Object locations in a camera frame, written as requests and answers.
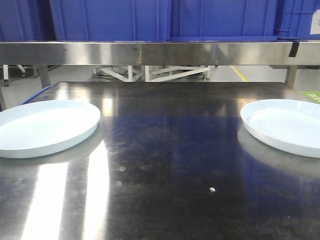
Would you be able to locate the blue bin far left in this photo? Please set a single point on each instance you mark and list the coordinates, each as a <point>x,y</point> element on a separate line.
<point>26,20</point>

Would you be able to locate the light blue plate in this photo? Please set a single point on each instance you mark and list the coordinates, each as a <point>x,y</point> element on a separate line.
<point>46,127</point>
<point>292,126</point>

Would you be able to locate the white metal frame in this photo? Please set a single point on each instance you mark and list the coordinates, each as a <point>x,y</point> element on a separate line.
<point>149,73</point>

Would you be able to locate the steel upper shelf rail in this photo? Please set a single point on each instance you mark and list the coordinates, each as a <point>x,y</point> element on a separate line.
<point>156,54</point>

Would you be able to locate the black tape strip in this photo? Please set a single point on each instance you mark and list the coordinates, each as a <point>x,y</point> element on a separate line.
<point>294,49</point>

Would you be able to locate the steel shelf post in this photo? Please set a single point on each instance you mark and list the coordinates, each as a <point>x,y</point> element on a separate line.
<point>291,76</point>
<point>44,76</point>

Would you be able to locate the blue bin far right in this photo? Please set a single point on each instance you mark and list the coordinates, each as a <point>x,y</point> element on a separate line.
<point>293,19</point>

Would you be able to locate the blue bin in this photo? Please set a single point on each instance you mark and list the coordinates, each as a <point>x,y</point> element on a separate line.
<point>293,19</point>
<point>223,20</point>
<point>26,20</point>
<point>111,20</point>

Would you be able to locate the green sticker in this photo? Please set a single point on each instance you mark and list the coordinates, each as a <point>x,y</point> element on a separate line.
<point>312,96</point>

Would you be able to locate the steel shelf post left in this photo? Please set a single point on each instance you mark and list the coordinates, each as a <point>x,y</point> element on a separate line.
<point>44,76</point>

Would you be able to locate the blue bin centre left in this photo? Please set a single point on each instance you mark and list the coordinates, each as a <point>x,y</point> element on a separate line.
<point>111,20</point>

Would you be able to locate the blue bin centre right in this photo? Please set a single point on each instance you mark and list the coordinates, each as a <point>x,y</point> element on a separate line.
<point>223,20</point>

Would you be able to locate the steel shelf post right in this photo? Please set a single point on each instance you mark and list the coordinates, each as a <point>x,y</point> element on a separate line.
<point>291,76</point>

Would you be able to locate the white label on bin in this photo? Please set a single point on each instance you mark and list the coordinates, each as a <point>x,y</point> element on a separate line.
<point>315,23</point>

